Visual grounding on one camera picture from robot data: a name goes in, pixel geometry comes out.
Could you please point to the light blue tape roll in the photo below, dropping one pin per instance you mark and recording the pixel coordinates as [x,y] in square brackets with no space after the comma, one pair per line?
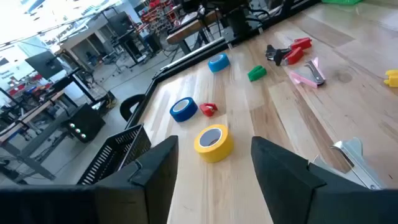
[222,66]

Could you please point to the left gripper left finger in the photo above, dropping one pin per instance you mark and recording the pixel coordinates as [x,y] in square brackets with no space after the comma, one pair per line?
[155,186]

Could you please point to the black computer tower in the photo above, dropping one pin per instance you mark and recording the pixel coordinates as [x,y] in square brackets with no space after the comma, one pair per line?
[88,121]

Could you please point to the pink staple remover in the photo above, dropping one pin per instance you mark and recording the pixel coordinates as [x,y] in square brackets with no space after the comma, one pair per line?
[303,79]

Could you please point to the black slotted basket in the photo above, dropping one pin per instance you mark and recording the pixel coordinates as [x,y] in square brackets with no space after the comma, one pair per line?
[109,155]

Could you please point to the grey open cabinet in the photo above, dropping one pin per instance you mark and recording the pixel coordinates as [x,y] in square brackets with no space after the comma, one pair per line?
[77,49]

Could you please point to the black monitor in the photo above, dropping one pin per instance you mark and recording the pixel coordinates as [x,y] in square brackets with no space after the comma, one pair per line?
[45,65]

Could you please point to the wooden workbench grey legs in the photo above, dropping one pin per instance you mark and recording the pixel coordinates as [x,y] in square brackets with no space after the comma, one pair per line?
[34,113]

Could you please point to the yellow tape roll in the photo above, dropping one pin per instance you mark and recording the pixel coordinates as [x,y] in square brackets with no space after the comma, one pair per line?
[217,152]

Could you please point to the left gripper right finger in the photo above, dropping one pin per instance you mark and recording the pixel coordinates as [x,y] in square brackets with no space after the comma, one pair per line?
[280,180]

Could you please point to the red parts rack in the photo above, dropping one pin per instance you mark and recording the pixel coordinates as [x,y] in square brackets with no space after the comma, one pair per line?
[155,4]

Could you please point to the wooden bench top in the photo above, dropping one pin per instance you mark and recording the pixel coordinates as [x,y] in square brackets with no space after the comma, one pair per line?
[186,31]

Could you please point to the green slotted basket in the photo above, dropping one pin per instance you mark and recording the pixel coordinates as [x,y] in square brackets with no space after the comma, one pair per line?
[342,2]

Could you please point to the black equipment cart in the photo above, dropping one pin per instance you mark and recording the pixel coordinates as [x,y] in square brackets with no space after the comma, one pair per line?
[119,21]

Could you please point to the dark blue tape roll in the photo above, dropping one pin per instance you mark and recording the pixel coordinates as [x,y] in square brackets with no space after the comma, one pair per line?
[186,115]

